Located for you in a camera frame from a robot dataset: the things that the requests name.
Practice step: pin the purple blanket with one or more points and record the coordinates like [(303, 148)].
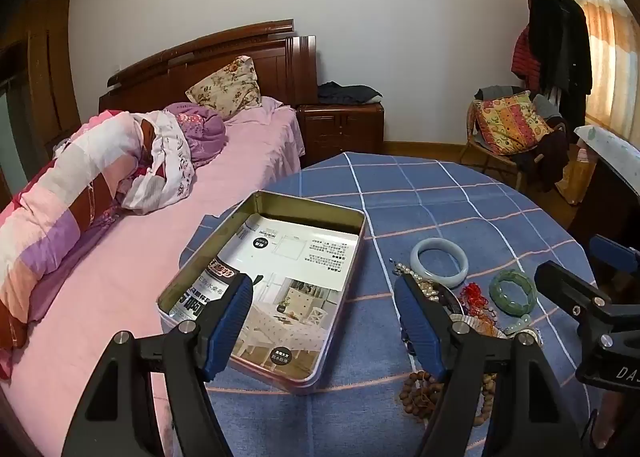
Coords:
[(205, 132)]

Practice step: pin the printed paper leaflet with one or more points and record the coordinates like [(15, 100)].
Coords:
[(300, 297)]

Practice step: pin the black hanging coat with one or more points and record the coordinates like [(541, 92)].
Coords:
[(562, 42)]

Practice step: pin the wooden bed headboard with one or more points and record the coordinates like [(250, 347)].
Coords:
[(200, 62)]

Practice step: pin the rectangular metal tin box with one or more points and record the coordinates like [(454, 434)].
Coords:
[(310, 209)]

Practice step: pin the wooden bed with pink sheet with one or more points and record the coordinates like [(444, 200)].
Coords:
[(200, 197)]

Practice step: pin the pink patchwork quilt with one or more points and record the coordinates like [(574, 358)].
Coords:
[(75, 172)]

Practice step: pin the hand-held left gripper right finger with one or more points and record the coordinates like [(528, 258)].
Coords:
[(420, 322)]

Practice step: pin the red hanging jacket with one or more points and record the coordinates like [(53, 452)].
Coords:
[(524, 57)]

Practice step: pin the floral pillow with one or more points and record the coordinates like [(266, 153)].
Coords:
[(227, 84)]

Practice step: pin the person's right hand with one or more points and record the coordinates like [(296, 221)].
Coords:
[(607, 419)]

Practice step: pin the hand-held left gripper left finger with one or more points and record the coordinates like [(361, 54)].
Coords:
[(227, 322)]

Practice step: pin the dark clothes pile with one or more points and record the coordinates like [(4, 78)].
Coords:
[(547, 157)]

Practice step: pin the green jade bangle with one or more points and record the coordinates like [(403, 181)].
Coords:
[(496, 289)]

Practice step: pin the pale jade bangle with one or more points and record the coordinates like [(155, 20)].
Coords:
[(415, 262)]

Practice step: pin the pale patterned table cover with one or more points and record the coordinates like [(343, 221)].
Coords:
[(612, 149)]

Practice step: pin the metal watch band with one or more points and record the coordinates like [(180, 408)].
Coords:
[(462, 319)]

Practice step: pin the wooden wardrobe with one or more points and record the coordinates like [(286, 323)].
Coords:
[(45, 72)]

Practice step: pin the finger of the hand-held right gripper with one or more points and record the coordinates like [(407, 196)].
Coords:
[(570, 289), (607, 249)]

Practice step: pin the wooden nightstand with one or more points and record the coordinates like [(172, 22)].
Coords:
[(340, 132)]

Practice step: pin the blue checked tablecloth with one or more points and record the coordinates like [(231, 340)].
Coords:
[(400, 197)]

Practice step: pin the colourful patterned cushion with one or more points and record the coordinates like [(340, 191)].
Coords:
[(510, 122)]

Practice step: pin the wicker chair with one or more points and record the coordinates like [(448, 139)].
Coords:
[(492, 159)]

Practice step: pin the orange patterned curtain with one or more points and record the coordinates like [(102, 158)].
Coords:
[(612, 27)]

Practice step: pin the dark folded clothes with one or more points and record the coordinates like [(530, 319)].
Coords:
[(350, 93)]

